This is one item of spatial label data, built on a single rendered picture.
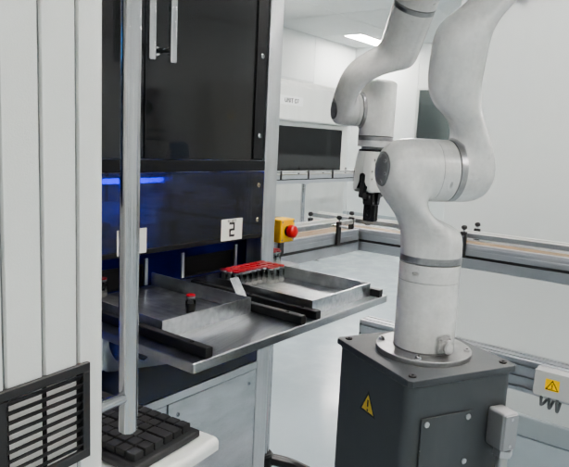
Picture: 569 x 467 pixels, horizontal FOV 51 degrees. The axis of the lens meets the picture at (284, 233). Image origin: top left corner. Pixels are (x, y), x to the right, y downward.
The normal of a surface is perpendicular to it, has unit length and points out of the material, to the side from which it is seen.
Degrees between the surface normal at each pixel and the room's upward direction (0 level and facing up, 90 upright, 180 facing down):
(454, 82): 105
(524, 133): 90
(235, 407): 90
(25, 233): 90
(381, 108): 90
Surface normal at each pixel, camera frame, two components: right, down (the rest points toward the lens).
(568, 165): -0.61, 0.09
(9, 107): 0.85, 0.11
